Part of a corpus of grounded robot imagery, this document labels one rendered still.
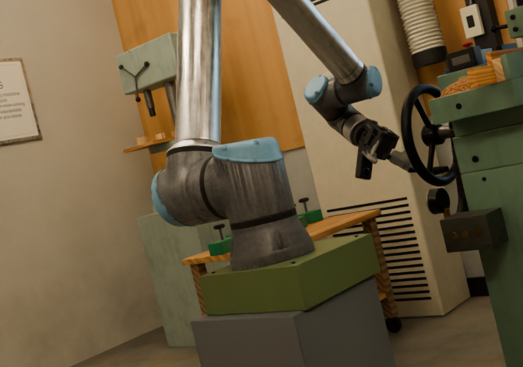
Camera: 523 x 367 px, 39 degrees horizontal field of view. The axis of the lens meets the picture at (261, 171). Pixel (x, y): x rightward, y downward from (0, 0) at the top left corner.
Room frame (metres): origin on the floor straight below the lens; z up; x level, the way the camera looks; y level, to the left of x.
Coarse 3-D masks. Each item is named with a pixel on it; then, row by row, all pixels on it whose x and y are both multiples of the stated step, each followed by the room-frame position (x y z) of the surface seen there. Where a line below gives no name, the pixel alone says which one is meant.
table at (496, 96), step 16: (512, 80) 1.60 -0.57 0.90; (448, 96) 1.70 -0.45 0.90; (464, 96) 1.68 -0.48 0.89; (480, 96) 1.65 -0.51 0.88; (496, 96) 1.63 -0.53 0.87; (512, 96) 1.60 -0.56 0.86; (432, 112) 1.74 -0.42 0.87; (448, 112) 1.71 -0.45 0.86; (464, 112) 1.68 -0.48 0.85; (480, 112) 1.66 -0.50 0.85
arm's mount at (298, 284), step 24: (336, 240) 1.69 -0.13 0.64; (360, 240) 1.64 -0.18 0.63; (288, 264) 1.50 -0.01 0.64; (312, 264) 1.50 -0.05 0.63; (336, 264) 1.56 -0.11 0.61; (360, 264) 1.63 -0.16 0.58; (216, 288) 1.62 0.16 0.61; (240, 288) 1.57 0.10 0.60; (264, 288) 1.53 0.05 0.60; (288, 288) 1.49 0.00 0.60; (312, 288) 1.49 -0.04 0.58; (336, 288) 1.55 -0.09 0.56; (216, 312) 1.63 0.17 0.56; (240, 312) 1.58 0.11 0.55; (264, 312) 1.54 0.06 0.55
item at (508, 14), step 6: (522, 6) 1.81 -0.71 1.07; (504, 12) 1.84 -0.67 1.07; (510, 12) 1.83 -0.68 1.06; (516, 12) 1.82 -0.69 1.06; (522, 12) 1.81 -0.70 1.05; (510, 18) 1.83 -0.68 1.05; (516, 18) 1.82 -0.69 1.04; (522, 18) 1.81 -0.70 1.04; (510, 24) 1.83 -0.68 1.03; (516, 24) 1.82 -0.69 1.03; (522, 24) 1.81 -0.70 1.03; (510, 30) 1.84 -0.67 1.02; (516, 30) 1.82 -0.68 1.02; (522, 30) 1.82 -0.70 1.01; (510, 36) 1.84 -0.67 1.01; (516, 36) 1.83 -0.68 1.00; (522, 36) 1.83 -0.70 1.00
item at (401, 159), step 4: (392, 152) 2.17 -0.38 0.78; (396, 152) 2.16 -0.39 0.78; (400, 152) 2.16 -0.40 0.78; (404, 152) 2.15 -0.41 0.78; (392, 156) 2.16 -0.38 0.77; (396, 156) 2.16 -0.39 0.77; (400, 156) 2.16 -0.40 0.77; (404, 156) 2.15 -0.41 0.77; (392, 160) 2.15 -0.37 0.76; (396, 160) 2.15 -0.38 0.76; (400, 160) 2.15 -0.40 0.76; (404, 160) 2.15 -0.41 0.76; (408, 160) 2.14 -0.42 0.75; (396, 164) 2.15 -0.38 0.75; (400, 164) 2.15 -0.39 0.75; (404, 164) 2.14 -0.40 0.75; (408, 164) 2.14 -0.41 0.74; (404, 168) 2.14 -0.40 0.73; (408, 168) 2.14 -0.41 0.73; (412, 168) 2.13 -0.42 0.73; (408, 172) 2.13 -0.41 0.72; (412, 172) 2.13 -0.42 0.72
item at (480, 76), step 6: (486, 66) 1.60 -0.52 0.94; (492, 66) 1.62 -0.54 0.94; (468, 72) 1.57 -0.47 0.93; (474, 72) 1.56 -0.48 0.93; (480, 72) 1.58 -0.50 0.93; (486, 72) 1.60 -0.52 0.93; (492, 72) 1.61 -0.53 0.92; (474, 78) 1.57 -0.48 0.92; (480, 78) 1.57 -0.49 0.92; (486, 78) 1.59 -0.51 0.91; (492, 78) 1.61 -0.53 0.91; (474, 84) 1.57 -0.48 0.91; (480, 84) 1.57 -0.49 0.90; (486, 84) 1.59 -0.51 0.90
